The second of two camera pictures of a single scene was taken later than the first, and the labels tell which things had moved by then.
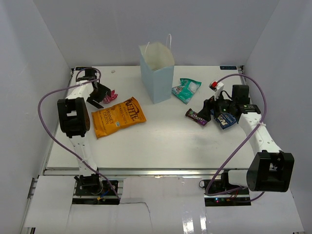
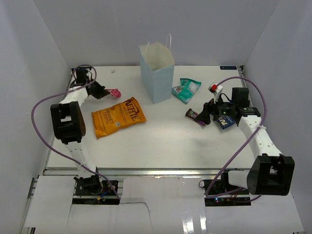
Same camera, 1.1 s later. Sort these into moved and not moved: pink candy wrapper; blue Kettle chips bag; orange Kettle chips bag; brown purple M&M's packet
Moved: pink candy wrapper
Not moved: brown purple M&M's packet; blue Kettle chips bag; orange Kettle chips bag
